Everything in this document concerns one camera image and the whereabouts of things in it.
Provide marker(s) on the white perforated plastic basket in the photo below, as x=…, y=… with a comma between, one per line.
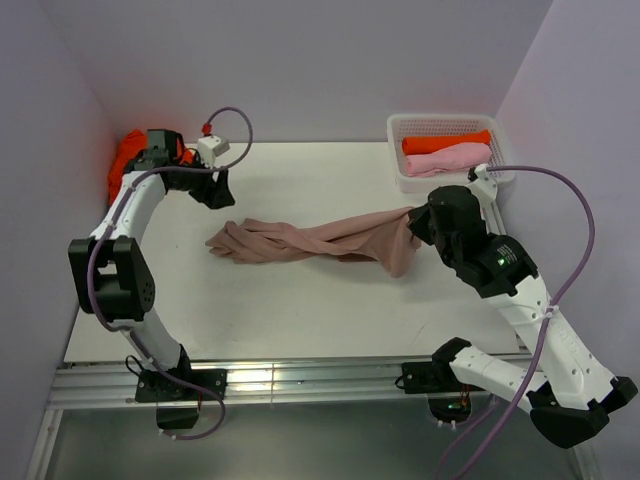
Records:
x=400, y=126

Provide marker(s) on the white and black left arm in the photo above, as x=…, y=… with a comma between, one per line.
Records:
x=111, y=276

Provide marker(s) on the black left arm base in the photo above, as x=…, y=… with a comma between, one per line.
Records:
x=179, y=395

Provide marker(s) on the aluminium frame rail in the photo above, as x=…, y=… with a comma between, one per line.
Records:
x=110, y=385

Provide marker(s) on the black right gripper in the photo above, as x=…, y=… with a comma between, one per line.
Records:
x=417, y=222

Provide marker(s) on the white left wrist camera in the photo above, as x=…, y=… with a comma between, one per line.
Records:
x=210, y=148

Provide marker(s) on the rolled light pink t-shirt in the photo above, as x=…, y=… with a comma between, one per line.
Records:
x=452, y=159

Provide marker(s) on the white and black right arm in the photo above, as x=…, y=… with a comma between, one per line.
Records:
x=569, y=395

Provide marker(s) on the crumpled orange t-shirt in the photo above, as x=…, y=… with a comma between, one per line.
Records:
x=134, y=142

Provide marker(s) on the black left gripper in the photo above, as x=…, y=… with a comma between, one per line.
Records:
x=215, y=194

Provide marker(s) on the rolled orange t-shirt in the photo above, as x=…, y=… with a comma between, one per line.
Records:
x=413, y=145

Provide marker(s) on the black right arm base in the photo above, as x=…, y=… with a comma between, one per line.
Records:
x=449, y=400

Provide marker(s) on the dusty pink t-shirt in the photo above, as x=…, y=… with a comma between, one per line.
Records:
x=383, y=237

